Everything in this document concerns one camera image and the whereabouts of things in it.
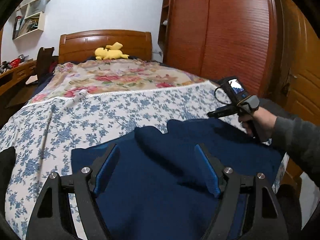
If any navy blue suit jacket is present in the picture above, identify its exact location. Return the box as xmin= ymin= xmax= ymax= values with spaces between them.
xmin=71 ymin=118 xmax=282 ymax=239

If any wooden bedroom door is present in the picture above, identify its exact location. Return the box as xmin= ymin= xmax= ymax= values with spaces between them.
xmin=273 ymin=0 xmax=319 ymax=126

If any person right hand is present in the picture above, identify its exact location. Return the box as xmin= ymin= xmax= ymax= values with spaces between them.
xmin=239 ymin=107 xmax=277 ymax=142

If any folded dark grey garment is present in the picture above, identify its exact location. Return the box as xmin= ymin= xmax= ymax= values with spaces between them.
xmin=259 ymin=98 xmax=297 ymax=120

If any wooden louvered wardrobe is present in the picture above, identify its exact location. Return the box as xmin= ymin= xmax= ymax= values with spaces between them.
xmin=158 ymin=0 xmax=281 ymax=97

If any folded black garment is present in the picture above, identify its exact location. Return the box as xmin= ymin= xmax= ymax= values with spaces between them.
xmin=0 ymin=147 xmax=16 ymax=215

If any blue floral white bedsheet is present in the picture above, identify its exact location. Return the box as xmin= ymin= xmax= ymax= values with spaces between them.
xmin=0 ymin=80 xmax=288 ymax=240

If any yellow plush toy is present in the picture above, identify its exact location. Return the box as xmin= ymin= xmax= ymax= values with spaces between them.
xmin=94 ymin=42 xmax=129 ymax=60

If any red floral beige blanket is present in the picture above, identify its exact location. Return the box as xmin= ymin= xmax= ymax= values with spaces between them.
xmin=28 ymin=59 xmax=206 ymax=104

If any long wooden desk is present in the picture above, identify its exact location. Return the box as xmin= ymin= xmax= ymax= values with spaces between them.
xmin=1 ymin=60 xmax=36 ymax=128

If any dark wooden chair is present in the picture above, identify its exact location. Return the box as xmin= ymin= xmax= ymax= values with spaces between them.
xmin=25 ymin=47 xmax=55 ymax=86

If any red plastic basket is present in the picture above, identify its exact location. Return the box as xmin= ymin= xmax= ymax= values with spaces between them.
xmin=9 ymin=58 xmax=21 ymax=68

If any wooden bed headboard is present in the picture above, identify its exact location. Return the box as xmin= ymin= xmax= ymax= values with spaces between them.
xmin=59 ymin=30 xmax=152 ymax=64

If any white wall shelf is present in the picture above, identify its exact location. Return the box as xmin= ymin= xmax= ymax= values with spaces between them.
xmin=12 ymin=0 xmax=50 ymax=40

